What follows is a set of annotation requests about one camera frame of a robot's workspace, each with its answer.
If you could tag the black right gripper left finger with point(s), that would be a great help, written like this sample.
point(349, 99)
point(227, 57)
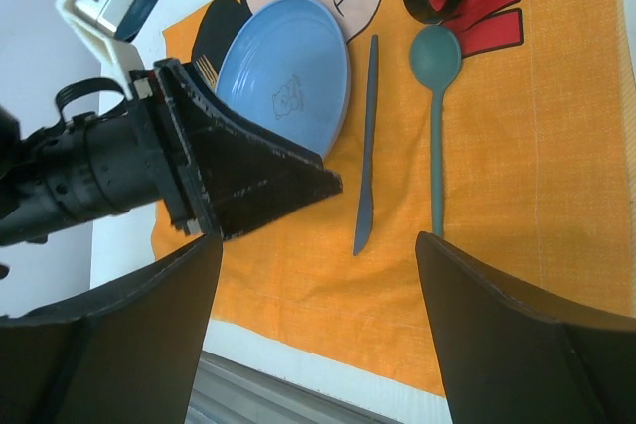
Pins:
point(124, 352)

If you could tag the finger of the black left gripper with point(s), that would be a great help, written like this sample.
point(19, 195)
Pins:
point(249, 176)

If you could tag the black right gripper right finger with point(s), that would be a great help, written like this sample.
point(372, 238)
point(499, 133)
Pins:
point(511, 352)

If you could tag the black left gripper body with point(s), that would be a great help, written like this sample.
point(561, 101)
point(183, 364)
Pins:
point(91, 166)

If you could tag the gold fork green handle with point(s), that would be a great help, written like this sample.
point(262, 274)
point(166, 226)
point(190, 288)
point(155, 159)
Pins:
point(207, 71)

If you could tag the light blue plate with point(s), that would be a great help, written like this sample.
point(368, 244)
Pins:
point(288, 71)

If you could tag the blue plastic knife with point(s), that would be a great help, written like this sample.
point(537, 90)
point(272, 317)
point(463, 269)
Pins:
point(365, 213)

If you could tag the orange cartoon cloth placemat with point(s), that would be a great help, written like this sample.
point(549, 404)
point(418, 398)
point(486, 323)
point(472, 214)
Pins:
point(536, 182)

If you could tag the teal plastic spoon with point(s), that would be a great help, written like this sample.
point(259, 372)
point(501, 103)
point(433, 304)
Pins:
point(435, 60)

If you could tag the aluminium front rail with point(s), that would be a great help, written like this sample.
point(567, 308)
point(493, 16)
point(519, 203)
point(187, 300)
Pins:
point(227, 392)

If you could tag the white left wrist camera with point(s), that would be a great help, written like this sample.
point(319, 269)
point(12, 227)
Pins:
point(108, 28)

